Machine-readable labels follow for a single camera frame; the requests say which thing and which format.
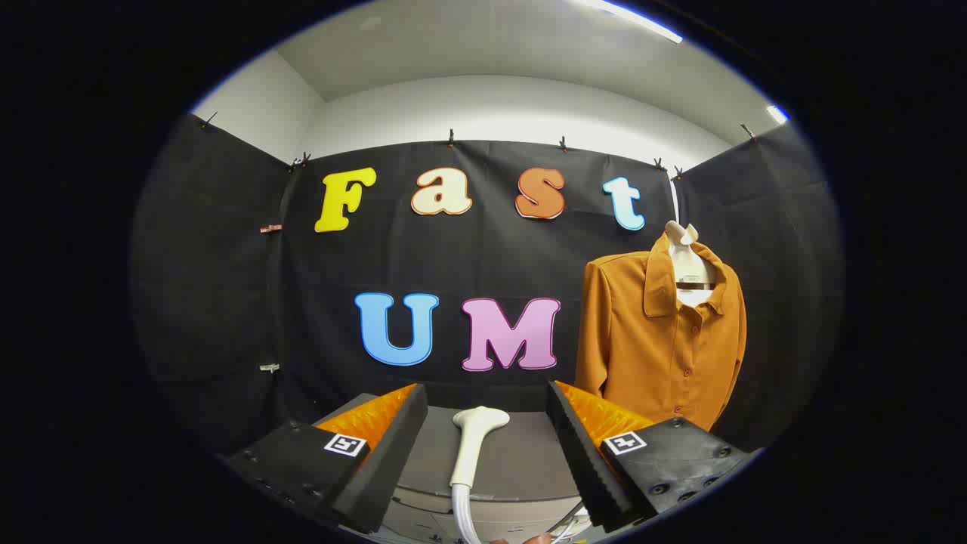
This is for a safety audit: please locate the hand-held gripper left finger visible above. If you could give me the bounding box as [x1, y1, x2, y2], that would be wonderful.
[224, 382, 429, 535]

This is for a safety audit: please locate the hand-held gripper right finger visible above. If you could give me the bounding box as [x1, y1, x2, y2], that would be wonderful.
[545, 380, 758, 533]

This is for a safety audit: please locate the orange button shirt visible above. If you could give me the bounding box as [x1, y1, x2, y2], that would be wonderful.
[574, 233, 748, 433]

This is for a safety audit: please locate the white clothes hanger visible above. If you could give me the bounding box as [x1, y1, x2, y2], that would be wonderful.
[665, 221, 717, 291]

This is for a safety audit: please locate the grey drawer cabinet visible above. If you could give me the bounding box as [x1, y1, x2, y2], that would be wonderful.
[312, 392, 605, 543]

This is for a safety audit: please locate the long ceiling light strip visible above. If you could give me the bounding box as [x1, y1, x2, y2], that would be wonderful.
[582, 0, 683, 44]

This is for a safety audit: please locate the dark cable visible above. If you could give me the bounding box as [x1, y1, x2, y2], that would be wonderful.
[545, 500, 586, 539]

